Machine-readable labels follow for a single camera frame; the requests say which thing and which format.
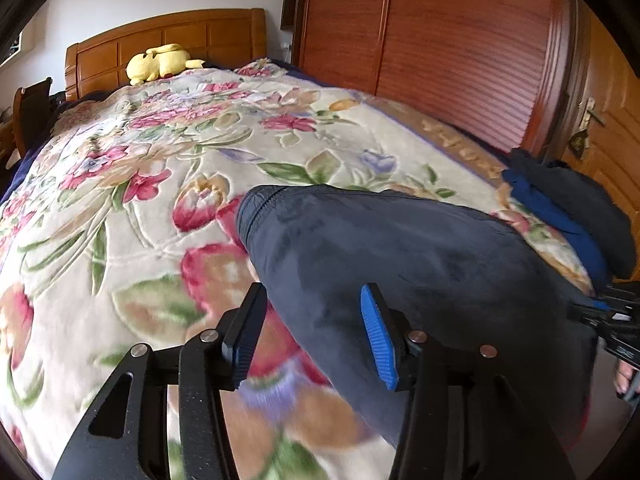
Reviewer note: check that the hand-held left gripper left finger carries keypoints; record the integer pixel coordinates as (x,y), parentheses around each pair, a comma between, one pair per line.
(247,337)

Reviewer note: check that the wooden door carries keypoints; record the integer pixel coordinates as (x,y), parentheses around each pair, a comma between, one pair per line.
(612,110)

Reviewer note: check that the wooden chair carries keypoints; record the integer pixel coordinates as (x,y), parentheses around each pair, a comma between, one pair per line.
(32,110)

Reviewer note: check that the yellow plush toy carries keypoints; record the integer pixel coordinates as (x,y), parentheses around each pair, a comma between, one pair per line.
(160,62)

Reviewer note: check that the dark blue bed sheet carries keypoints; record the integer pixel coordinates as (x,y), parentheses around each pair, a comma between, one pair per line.
(12,175)

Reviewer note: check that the blue garment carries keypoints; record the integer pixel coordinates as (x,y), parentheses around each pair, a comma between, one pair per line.
(555,215)

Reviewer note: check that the person's right hand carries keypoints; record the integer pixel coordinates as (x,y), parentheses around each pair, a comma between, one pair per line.
(624,377)

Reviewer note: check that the black garment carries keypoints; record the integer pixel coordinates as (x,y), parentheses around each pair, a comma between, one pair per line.
(575,195)

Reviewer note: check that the floral blanket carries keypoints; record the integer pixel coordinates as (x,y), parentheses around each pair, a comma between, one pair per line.
(200,135)

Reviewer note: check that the wooden slatted wardrobe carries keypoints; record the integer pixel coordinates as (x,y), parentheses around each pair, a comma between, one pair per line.
(450,50)

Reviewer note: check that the dark navy smooth garment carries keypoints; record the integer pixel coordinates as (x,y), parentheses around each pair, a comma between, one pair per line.
(425,260)

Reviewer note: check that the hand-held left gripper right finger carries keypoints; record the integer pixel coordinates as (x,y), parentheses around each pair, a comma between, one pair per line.
(377,342)

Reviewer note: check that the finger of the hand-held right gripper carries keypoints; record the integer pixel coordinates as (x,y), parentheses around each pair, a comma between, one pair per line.
(595,314)
(622,292)

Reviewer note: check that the wooden bed headboard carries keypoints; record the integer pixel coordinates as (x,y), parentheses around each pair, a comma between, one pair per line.
(190,35)

